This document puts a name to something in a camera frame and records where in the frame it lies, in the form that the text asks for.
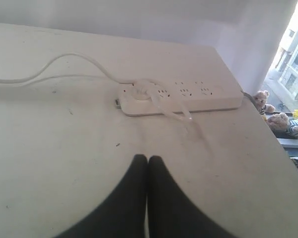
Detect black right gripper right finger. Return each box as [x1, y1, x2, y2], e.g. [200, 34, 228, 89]
[147, 156, 234, 238]

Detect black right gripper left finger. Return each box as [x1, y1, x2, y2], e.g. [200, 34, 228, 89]
[57, 154, 148, 238]

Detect white power strip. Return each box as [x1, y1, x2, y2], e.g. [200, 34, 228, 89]
[118, 80, 243, 116]

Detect white round plug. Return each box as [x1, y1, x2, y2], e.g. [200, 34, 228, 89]
[131, 81, 150, 101]

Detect lower striped teddy bear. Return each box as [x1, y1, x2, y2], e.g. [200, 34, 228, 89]
[266, 113, 298, 138]

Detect upper brown teddy bear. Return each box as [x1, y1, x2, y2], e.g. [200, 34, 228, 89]
[253, 90, 276, 116]

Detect white plug with cable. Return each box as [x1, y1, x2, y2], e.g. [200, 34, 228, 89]
[0, 52, 207, 141]

